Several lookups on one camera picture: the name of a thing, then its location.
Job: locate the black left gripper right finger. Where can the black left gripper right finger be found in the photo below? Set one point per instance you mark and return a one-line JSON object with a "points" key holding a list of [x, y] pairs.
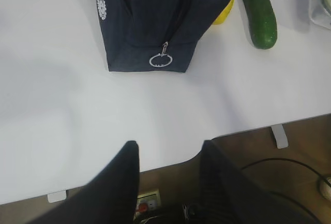
{"points": [[228, 196]]}

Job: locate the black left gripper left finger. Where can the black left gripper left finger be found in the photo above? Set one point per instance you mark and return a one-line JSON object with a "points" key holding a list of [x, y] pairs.
{"points": [[111, 197]]}

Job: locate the green cucumber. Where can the green cucumber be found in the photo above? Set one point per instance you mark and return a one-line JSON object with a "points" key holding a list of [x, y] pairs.
{"points": [[262, 23]]}

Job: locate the yellow lemon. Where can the yellow lemon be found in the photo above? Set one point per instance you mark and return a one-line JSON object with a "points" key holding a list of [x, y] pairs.
{"points": [[224, 14]]}

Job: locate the dark blue lunch bag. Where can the dark blue lunch bag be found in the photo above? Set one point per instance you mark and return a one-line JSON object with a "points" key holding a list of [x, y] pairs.
{"points": [[154, 35]]}

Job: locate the green lidded glass container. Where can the green lidded glass container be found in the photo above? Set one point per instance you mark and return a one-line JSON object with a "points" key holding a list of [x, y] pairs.
{"points": [[319, 12]]}

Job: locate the floor power socket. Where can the floor power socket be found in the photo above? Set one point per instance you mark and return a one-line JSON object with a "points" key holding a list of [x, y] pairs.
{"points": [[147, 203]]}

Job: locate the grey table bracket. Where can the grey table bracket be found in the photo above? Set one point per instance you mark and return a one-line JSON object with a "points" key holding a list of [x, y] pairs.
{"points": [[57, 196], [280, 136]]}

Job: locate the grey table bracket right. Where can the grey table bracket right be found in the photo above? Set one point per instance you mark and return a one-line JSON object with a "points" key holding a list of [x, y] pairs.
{"points": [[280, 136]]}

